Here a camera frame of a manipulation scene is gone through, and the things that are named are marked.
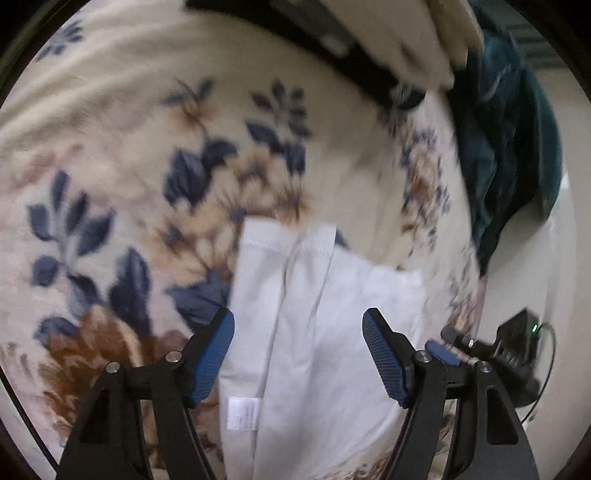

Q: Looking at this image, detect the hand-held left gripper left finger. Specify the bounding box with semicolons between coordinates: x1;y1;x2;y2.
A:
55;307;236;480

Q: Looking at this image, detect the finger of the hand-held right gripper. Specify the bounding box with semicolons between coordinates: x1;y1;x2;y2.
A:
425;340;462;367
441;325;502;366

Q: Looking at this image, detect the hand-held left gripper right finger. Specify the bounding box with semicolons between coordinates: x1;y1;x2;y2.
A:
361;307;541;480

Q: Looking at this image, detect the white t-shirt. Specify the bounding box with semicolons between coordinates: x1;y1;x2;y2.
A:
217;218;428;480

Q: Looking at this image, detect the white headboard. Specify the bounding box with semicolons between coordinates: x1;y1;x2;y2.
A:
480;65;591;480

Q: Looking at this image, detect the teal plush blanket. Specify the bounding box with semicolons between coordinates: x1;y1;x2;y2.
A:
450;0;565;278

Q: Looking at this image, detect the floral bed quilt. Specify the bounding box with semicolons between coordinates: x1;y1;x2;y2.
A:
0;0;485;480

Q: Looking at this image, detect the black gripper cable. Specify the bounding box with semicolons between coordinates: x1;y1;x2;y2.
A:
522;323;557;423

